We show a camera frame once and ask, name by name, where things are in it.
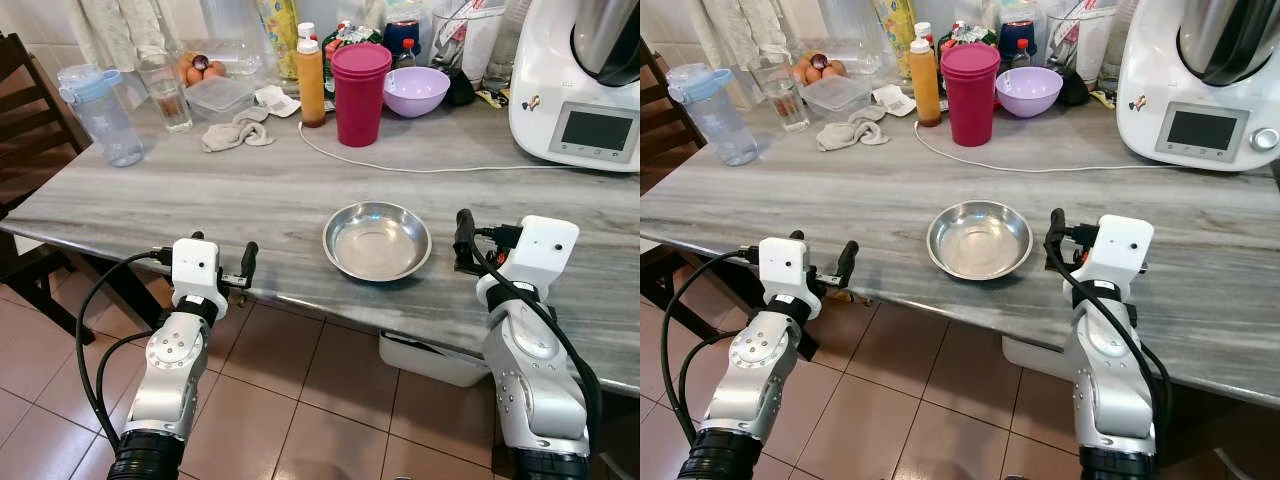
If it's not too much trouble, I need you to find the stainless steel bowl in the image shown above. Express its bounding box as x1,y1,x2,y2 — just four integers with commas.
321,201,434,284
925,199,1035,282

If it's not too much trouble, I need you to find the grey crumpled cloth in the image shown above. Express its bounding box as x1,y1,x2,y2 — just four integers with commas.
199,107,277,154
815,105,892,153

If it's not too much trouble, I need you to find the clear jug with blue lid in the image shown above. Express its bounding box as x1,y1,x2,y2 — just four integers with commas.
665,63,760,168
56,64,146,169

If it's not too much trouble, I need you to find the clear drinking glass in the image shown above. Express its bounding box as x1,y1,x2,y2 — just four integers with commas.
137,55,195,135
747,54,812,134

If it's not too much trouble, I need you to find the small black object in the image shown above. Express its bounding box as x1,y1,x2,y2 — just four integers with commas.
445,70,479,108
1060,70,1093,108

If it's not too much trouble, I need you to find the purple plastic bowl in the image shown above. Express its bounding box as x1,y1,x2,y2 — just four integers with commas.
383,66,453,120
995,66,1065,120

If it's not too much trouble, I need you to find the clear plastic food container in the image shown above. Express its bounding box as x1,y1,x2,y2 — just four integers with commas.
182,76,260,124
799,75,874,122

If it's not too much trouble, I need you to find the magenta plastic tumbler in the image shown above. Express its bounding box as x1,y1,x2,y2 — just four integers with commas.
330,42,395,149
939,42,1003,149

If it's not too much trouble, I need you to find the white paper packet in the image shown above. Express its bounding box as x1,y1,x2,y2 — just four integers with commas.
254,85,302,119
871,84,919,117

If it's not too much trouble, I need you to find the white kitchen cooking machine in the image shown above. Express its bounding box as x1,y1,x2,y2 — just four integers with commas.
1116,0,1280,172
508,0,641,174

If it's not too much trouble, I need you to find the orange liquid bottle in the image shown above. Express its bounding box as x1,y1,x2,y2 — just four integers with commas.
908,22,943,128
295,22,328,129

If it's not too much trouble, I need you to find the clear measuring jug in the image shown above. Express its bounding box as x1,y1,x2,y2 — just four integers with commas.
1046,0,1121,86
430,0,508,89

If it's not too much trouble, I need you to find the dark bottle with red cap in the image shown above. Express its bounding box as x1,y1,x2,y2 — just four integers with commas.
385,20,422,70
999,20,1039,70

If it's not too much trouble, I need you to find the dark wooden chair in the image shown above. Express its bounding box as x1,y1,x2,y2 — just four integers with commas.
0,32,111,346

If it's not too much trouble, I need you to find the hanging patterned towel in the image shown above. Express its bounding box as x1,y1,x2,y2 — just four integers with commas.
690,0,793,67
68,0,169,73

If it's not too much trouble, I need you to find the yellow food package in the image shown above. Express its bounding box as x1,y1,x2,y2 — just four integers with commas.
257,0,302,82
874,0,917,80

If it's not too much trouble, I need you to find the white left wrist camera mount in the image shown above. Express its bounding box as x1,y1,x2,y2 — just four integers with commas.
756,237,814,309
169,238,224,312

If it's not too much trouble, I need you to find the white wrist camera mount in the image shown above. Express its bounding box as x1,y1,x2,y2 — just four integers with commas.
756,237,814,309
476,215,581,307
1074,214,1156,301
169,238,224,312

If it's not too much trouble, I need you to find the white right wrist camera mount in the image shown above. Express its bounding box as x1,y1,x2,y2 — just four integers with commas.
1074,214,1156,301
476,215,581,307

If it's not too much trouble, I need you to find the thin white power cable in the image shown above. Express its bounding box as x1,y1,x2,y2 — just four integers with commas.
297,120,561,175
911,120,1153,174

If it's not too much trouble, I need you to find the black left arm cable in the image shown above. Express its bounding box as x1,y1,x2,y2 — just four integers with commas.
75,246,177,453
659,246,763,448

